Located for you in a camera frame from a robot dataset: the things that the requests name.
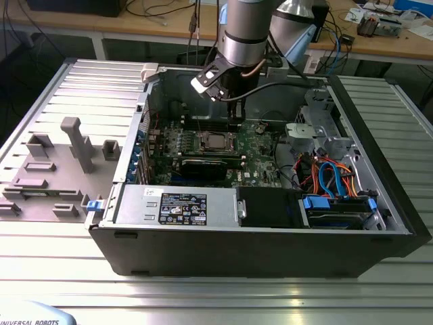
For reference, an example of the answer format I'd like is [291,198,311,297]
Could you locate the metal socket cover frame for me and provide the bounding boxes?
[197,131,236,152]

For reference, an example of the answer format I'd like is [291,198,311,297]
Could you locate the silver square CPU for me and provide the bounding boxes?
[206,135,228,150]

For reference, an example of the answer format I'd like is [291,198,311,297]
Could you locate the CPU socket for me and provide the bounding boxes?
[196,130,237,154]

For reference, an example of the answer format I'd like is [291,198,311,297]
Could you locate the green motherboard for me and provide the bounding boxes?
[148,116,288,189]

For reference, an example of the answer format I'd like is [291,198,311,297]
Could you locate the green RAM stick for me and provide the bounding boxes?
[19,190,61,198]
[161,152,243,160]

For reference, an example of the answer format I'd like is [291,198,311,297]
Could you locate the silver metal drive cage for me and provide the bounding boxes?
[283,87,365,163]

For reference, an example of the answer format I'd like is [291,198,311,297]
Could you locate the white label tag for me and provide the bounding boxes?
[304,56,321,74]

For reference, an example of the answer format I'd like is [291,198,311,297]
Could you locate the beige plastic case latch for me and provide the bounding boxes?
[139,62,160,83]

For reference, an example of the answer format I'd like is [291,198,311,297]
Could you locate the black graphics card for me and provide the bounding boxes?
[171,157,230,183]

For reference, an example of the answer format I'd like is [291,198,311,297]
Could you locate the wooden desk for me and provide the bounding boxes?
[6,0,433,67]

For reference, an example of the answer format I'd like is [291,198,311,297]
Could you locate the tall black box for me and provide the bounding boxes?
[316,5,331,43]

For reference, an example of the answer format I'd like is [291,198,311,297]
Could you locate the hard disk in blue carrier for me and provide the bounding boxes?
[302,194,378,232]

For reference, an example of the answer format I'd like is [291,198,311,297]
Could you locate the metal heat sink cooler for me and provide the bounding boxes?
[357,15,379,38]

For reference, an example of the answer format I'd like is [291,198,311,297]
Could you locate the grey power supply unit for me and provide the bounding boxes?
[113,184,237,230]

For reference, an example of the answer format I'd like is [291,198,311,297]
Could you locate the black open PC case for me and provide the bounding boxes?
[84,64,433,278]

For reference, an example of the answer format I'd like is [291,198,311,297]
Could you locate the grey metal device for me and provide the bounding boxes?
[375,16,404,39]

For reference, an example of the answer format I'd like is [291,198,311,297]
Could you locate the black equipment box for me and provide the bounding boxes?
[26,0,128,18]

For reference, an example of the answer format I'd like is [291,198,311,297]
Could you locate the white paper sheet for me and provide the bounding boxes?
[405,20,433,41]

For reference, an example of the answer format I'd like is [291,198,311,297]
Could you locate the blue cardboard box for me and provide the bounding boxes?
[394,0,433,15]

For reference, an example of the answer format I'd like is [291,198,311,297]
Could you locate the grey plastic parts rack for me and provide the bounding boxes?
[0,116,124,223]

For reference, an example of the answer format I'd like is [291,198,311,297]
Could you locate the brown curved hose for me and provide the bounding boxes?
[240,58,268,79]

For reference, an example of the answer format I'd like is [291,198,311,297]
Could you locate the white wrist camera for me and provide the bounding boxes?
[189,60,227,102]

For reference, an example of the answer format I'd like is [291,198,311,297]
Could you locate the black camera cable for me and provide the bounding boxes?
[219,63,309,102]

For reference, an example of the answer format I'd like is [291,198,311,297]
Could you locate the red wire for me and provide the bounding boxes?
[293,154,317,190]

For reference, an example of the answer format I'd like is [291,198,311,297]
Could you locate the blue cable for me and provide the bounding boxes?
[329,28,343,65]

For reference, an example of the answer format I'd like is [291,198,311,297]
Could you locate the orange wire bundle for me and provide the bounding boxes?
[311,156,359,199]

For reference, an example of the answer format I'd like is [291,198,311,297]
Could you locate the blue data wire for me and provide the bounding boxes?
[319,161,349,199]

